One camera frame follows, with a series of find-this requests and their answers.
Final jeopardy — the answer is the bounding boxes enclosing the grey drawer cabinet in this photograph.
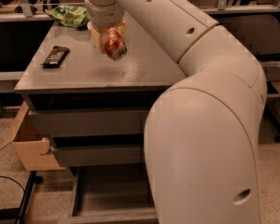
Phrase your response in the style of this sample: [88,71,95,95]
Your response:
[14,9,188,224]

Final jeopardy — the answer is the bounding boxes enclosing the green chip bag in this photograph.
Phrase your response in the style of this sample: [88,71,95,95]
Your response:
[45,6,90,28]

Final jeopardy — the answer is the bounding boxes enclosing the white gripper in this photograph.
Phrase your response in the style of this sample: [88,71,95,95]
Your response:
[84,0,126,53]

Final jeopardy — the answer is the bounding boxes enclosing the grey top drawer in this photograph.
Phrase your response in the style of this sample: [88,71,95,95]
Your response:
[29,109,148,137]

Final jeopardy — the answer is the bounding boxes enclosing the metal railing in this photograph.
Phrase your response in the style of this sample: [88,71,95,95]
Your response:
[8,0,280,19]

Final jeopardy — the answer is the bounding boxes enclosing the red coke can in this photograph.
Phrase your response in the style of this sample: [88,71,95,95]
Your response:
[104,28,127,61]

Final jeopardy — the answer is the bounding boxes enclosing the grey open bottom drawer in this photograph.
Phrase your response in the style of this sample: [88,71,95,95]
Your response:
[58,163,159,224]

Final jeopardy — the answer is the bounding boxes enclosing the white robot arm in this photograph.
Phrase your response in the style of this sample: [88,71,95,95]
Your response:
[85,0,267,224]

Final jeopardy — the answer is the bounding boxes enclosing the black metal table frame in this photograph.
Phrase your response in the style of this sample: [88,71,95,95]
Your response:
[258,53,280,143]

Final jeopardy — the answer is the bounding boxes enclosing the grey middle drawer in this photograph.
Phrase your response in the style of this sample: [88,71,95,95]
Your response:
[52,133,144,167]

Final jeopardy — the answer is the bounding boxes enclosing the brown cardboard box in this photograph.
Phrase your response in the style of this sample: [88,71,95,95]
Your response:
[0,102,63,171]

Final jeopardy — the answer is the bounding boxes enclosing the white ceramic bowl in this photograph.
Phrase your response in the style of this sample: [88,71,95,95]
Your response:
[87,21,92,32]

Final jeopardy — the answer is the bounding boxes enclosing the dark chocolate bar wrapper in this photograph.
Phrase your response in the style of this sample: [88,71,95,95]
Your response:
[41,46,70,68]

